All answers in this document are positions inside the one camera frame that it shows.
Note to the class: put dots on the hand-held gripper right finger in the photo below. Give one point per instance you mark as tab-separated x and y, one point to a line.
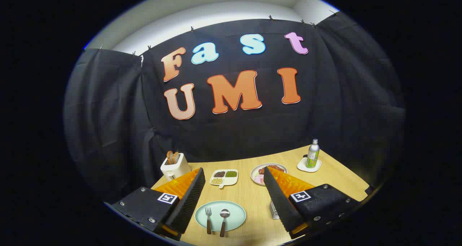
279	199

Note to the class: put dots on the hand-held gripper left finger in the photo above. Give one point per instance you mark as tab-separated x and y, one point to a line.
187	202

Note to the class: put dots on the brown steak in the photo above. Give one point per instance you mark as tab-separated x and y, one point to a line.
272	167

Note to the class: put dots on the cream white toaster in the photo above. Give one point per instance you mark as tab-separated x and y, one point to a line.
177	170

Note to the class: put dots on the white oval plate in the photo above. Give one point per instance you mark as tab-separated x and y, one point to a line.
255	172

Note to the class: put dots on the pile of yellow soybeans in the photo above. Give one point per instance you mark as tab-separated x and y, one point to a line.
217	181

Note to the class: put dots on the white square coaster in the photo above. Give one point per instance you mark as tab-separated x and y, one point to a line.
301	165

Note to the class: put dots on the pile of dark beans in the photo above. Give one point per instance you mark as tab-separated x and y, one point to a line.
219	174

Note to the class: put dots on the pale green round plate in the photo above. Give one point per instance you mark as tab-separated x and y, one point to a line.
236	215

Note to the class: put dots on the toasted bread slice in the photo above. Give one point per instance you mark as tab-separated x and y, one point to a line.
169	157
176	157

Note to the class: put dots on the white divided dish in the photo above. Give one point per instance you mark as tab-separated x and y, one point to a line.
231	181

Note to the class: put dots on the pile of green beans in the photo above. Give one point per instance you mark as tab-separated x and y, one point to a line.
231	173

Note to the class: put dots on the green label metal bottle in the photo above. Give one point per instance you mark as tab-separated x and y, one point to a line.
312	155

